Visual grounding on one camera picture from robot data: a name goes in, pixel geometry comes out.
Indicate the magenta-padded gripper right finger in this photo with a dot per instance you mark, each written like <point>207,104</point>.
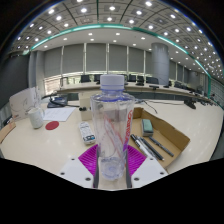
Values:
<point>136,160</point>

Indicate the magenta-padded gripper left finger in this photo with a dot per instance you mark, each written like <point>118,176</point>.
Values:
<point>87,160</point>

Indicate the clear plastic water bottle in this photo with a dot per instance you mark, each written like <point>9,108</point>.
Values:
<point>111,133</point>

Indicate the silver black marker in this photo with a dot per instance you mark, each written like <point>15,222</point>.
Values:
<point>142,145</point>

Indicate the black pen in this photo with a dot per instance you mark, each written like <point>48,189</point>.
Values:
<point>161,146</point>
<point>151,148</point>

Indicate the white remote control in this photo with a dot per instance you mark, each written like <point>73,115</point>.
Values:
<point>86,132</point>

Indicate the green whiteboard eraser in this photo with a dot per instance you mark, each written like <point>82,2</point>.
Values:
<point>147,128</point>

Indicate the open brown cardboard box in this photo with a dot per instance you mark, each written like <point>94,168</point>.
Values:
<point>173,136</point>

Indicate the flat round red coaster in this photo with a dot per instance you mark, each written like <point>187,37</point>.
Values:
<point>52,125</point>

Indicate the white paper sheet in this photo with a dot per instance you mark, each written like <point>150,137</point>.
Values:
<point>59,114</point>

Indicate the black desk device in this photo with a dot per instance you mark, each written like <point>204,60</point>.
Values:
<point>57,102</point>

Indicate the white ceramic mug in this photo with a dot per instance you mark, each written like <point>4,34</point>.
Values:
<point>35,118</point>

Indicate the black tabletop microphone base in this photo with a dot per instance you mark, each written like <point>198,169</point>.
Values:
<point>190,104</point>

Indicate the row of black office chairs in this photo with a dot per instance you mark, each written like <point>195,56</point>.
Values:
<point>142,79</point>

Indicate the white printed paper carton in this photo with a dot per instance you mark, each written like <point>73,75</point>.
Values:
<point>23,104</point>

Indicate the flat brown cardboard piece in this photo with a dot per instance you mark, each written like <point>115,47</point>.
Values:
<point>6,130</point>

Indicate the group of ceiling lights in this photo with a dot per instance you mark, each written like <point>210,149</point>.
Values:
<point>112,8</point>

